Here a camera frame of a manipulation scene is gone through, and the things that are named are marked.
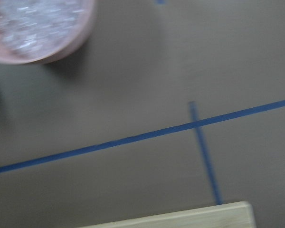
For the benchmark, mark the clear ice cubes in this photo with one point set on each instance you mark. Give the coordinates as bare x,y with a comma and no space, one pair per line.
34,28

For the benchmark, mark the wooden cutting board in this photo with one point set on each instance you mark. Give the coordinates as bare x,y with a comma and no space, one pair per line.
231,215

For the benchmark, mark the pink bowl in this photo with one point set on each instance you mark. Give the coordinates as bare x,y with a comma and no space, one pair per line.
76,38

